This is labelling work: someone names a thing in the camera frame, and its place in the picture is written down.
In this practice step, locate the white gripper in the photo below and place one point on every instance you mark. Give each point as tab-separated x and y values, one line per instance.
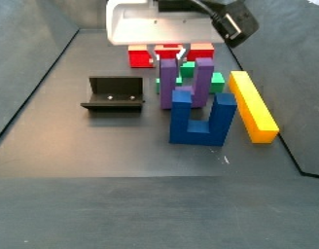
135	23

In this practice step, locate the purple U-shaped block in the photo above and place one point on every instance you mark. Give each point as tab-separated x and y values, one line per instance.
198	88

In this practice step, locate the red slotted board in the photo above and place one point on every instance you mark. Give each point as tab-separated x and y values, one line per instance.
141	58

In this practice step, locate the green stepped block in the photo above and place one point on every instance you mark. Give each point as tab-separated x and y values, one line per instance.
186	73

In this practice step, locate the blue U-shaped block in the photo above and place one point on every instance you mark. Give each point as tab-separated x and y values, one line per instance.
197	132

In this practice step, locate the yellow long bar block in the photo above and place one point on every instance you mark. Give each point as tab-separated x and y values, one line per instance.
257	117

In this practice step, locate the black angle bracket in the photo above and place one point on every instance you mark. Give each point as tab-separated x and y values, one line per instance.
115	92

